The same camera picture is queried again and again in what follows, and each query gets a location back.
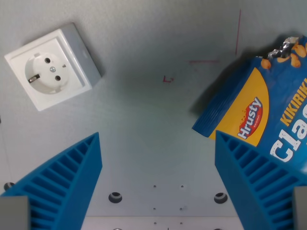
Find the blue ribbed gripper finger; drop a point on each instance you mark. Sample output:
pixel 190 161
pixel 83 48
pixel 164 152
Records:
pixel 64 175
pixel 251 182

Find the blue Hrusty peanut snack bag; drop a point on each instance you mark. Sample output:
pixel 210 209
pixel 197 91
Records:
pixel 268 100

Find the white wall power socket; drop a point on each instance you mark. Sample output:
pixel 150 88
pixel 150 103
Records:
pixel 51 68

